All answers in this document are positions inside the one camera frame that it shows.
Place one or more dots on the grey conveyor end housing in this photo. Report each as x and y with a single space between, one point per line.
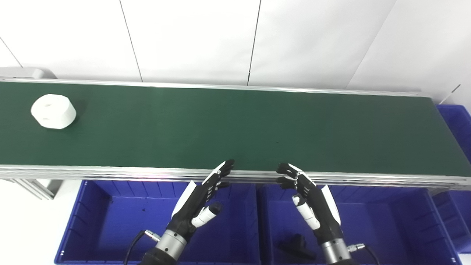
22 73

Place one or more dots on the black plastic part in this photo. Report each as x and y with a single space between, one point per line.
296 246

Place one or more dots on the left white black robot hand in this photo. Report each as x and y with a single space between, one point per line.
191 209

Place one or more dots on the white cylindrical plastic part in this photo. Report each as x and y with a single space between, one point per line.
53 110

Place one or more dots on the blue plastic bin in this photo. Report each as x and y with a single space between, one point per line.
382 228
458 217
121 224
458 125

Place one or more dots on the green conveyor belt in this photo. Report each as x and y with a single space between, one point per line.
235 129
110 172

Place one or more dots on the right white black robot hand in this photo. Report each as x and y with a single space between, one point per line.
320 211

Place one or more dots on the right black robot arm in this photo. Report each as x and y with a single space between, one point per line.
335 252

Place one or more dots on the aluminium conveyor leg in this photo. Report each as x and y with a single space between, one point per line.
36 187

